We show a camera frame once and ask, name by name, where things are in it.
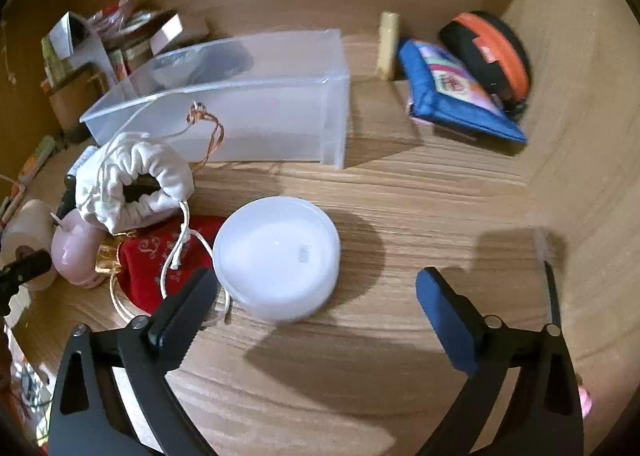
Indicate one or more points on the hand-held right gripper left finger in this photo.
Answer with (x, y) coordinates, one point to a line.
(195, 296)

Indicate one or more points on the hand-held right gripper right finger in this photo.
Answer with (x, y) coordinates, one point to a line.
(450, 331)

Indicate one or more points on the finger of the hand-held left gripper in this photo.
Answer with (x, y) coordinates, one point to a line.
(25, 268)

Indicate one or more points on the cream tape roll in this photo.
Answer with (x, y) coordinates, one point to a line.
(30, 226)

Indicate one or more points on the pink egg-shaped object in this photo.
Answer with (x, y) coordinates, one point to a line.
(75, 251)

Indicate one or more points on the red velvet pouch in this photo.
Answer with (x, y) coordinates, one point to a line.
(145, 261)

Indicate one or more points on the white round container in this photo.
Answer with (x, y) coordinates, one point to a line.
(275, 256)

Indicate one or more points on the translucent plastic storage box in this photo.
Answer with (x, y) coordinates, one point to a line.
(260, 121)

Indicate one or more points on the wooden desktop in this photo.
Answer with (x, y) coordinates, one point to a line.
(400, 236)

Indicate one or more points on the green orange packet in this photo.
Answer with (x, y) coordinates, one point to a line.
(37, 159)

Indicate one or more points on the brown cardboard box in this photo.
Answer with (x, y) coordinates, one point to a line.
(67, 109)

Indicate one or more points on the green printed box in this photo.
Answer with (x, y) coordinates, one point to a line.
(52, 59)

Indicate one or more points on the clear plastic bowl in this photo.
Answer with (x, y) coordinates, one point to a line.
(175, 69)

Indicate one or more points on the blue zipper pouch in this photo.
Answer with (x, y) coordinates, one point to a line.
(440, 101)

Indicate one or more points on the dark object in box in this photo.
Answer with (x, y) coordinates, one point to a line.
(225, 61)

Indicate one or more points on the pink and white box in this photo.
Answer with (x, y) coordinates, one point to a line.
(167, 31)

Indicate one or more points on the black orange round case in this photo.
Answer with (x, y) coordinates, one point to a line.
(470, 44)

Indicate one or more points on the cream lip balm tube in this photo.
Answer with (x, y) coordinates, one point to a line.
(388, 46)

